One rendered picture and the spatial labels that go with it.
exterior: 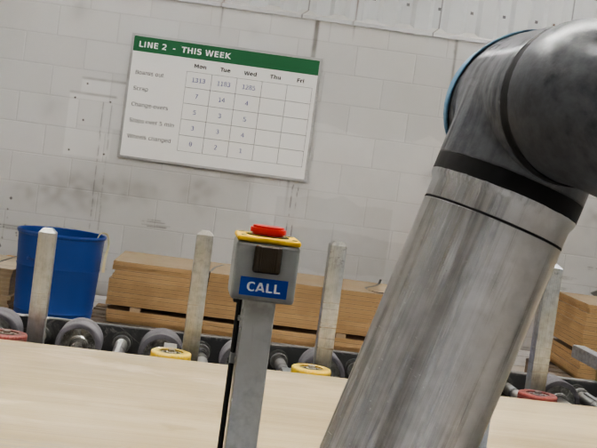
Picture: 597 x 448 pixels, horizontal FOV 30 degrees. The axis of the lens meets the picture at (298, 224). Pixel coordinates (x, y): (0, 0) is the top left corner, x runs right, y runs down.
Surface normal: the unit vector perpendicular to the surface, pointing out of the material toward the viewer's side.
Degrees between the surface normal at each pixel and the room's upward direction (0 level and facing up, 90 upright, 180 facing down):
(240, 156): 90
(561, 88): 84
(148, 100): 90
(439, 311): 82
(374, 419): 80
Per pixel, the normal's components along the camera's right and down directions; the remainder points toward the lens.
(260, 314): 0.10, 0.07
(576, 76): -0.59, -0.30
